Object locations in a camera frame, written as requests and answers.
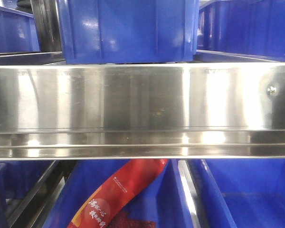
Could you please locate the blue crate upper left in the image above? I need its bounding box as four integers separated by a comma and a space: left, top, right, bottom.
0, 6, 40, 53

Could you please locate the blue crate upper right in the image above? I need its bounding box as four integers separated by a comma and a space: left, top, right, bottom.
197, 0, 285, 59

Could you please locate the red snack bag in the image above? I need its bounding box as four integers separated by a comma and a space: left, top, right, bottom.
68, 159, 168, 228

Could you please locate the large blue plastic crate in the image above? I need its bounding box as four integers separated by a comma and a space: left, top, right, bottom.
57, 0, 199, 64

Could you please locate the stainless steel rack frame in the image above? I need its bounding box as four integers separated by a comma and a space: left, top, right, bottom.
0, 49, 285, 228

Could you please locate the blue bin lower right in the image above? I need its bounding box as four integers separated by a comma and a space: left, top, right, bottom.
188, 159, 285, 228

